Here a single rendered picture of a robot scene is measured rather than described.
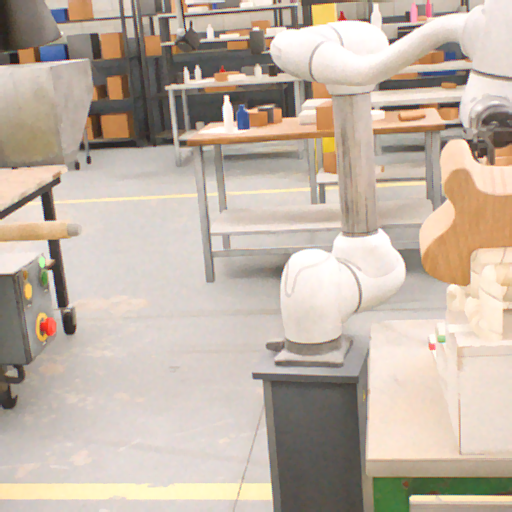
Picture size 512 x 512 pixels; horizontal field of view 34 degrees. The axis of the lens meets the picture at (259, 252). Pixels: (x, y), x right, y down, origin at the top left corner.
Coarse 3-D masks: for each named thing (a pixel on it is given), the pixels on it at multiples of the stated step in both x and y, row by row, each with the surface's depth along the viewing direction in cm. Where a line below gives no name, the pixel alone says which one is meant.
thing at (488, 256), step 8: (480, 248) 127; (488, 248) 127; (496, 248) 126; (504, 248) 126; (472, 256) 127; (480, 256) 126; (488, 256) 126; (496, 256) 125; (504, 256) 125; (488, 264) 126
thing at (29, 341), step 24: (0, 264) 176; (24, 264) 175; (0, 288) 170; (24, 288) 172; (48, 288) 185; (0, 312) 172; (24, 312) 172; (48, 312) 184; (0, 336) 173; (24, 336) 173; (48, 336) 184; (0, 360) 175; (24, 360) 174
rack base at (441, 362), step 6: (438, 324) 150; (444, 324) 150; (438, 330) 148; (444, 330) 147; (438, 348) 148; (444, 348) 140; (438, 354) 148; (444, 354) 138; (438, 360) 149; (444, 360) 139; (438, 366) 150; (444, 366) 139; (438, 372) 150; (444, 372) 140; (444, 378) 140; (444, 384) 141; (444, 390) 141; (444, 396) 142
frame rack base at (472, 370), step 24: (456, 312) 133; (504, 312) 131; (456, 336) 123; (504, 336) 122; (456, 360) 122; (480, 360) 120; (504, 360) 120; (456, 384) 124; (480, 384) 121; (504, 384) 121; (456, 408) 125; (480, 408) 122; (504, 408) 122; (456, 432) 127; (480, 432) 123; (504, 432) 123
